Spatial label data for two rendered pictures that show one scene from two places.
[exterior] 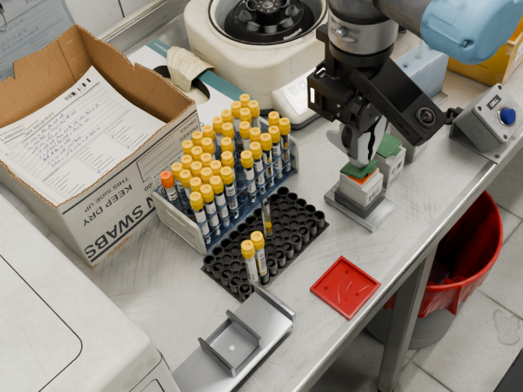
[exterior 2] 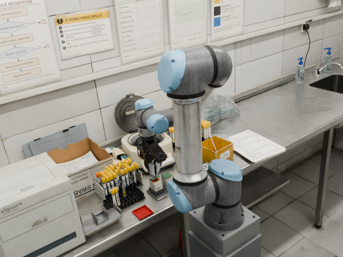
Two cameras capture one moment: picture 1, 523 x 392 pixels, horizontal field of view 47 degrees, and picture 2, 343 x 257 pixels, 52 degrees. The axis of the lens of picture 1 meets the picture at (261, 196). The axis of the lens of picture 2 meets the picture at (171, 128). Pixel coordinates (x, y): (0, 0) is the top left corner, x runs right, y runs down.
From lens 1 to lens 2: 0.92 m
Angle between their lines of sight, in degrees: 29
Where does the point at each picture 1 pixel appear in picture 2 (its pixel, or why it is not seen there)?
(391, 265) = (159, 208)
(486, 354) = not seen: outside the picture
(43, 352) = (47, 178)
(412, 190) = not seen: hidden behind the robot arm
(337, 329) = (135, 222)
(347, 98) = (144, 150)
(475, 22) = (152, 123)
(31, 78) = (71, 150)
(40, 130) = (69, 165)
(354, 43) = (142, 133)
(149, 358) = (69, 185)
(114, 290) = not seen: hidden behind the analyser
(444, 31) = (148, 125)
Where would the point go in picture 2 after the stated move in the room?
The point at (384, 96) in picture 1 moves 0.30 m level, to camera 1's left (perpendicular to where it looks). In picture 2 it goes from (150, 148) to (81, 151)
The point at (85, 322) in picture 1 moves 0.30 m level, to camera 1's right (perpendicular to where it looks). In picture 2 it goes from (57, 175) to (139, 173)
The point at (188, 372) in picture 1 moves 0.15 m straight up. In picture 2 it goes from (86, 222) to (78, 191)
